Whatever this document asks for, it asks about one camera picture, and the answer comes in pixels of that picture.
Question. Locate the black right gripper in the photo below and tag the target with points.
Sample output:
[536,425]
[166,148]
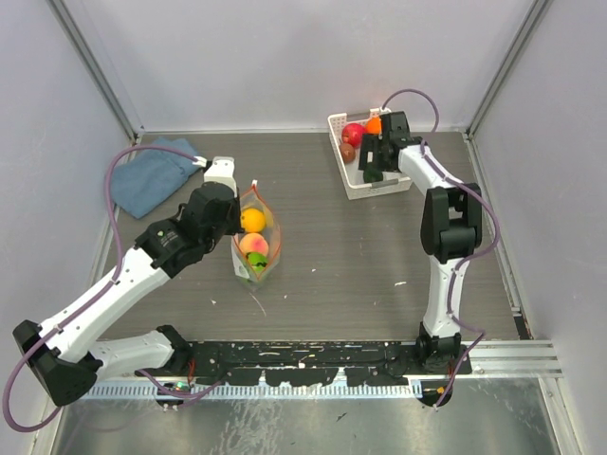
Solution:
[369,143]

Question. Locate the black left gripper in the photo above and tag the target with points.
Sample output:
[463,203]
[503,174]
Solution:
[235,226]

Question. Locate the orange toy fruit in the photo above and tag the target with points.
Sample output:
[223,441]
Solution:
[373,126]

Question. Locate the red toy apple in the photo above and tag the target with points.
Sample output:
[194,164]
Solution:
[352,134]

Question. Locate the yellow toy lemon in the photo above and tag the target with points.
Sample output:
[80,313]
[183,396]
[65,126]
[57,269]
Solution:
[253,220]

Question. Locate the pink toy peach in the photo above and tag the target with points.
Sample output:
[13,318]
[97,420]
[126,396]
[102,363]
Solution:
[254,242]

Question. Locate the clear zip bag orange zipper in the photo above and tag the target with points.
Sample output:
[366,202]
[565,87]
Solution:
[252,198]

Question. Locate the green toy fruit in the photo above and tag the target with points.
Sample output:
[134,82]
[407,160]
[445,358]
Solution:
[256,267]

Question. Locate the dark green toy avocado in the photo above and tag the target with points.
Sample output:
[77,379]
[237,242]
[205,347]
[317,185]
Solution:
[372,175]

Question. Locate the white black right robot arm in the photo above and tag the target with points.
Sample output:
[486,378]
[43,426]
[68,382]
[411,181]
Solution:
[450,231]

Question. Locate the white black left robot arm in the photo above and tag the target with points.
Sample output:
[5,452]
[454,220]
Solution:
[64,352]

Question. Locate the brown toy kiwi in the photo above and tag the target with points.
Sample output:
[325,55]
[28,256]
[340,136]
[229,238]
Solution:
[348,153]

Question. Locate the white perforated plastic basket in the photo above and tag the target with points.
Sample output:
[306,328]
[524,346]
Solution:
[351,176]

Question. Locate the blue folded cloth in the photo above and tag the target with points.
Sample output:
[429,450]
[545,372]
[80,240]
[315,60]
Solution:
[152,176]

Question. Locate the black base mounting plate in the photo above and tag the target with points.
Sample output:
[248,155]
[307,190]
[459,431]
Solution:
[247,363]

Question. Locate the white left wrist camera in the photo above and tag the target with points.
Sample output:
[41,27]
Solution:
[218,170]

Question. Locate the left aluminium corner post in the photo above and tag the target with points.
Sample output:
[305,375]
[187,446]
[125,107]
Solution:
[90,60]

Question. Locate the aluminium corner post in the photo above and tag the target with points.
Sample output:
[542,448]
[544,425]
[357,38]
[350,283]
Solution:
[514,53]
[90,60]

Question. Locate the blue slotted cable duct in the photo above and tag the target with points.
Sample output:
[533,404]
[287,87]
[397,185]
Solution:
[139,390]

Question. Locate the right aluminium corner post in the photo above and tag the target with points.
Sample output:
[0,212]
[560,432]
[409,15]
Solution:
[514,53]

